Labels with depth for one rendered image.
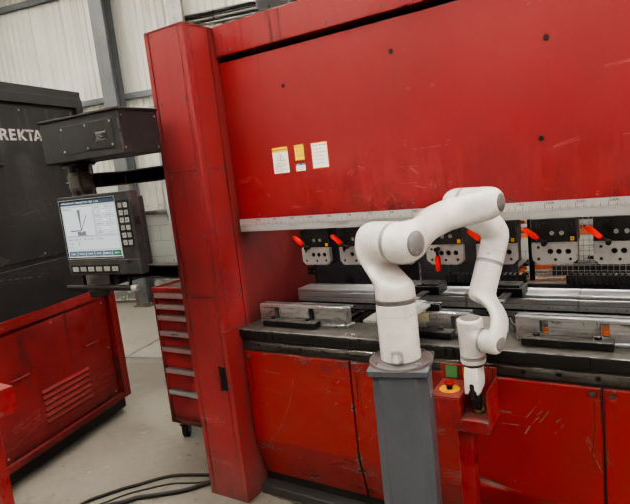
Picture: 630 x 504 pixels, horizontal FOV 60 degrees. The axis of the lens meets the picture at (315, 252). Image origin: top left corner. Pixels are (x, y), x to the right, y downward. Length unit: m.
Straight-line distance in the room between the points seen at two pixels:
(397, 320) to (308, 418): 1.16
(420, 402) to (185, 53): 1.77
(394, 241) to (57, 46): 7.68
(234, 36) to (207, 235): 0.91
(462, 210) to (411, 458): 0.76
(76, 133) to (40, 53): 6.41
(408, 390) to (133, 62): 6.92
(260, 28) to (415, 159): 0.92
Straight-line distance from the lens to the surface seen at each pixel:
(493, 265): 1.91
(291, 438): 2.76
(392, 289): 1.58
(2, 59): 9.49
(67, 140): 2.68
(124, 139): 2.46
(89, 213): 2.60
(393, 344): 1.62
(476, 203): 1.77
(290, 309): 2.64
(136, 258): 2.43
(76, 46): 8.62
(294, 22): 2.49
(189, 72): 2.59
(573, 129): 2.07
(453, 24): 2.20
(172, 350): 3.49
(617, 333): 2.18
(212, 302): 2.63
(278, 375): 2.65
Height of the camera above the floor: 1.59
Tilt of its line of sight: 8 degrees down
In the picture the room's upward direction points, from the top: 6 degrees counter-clockwise
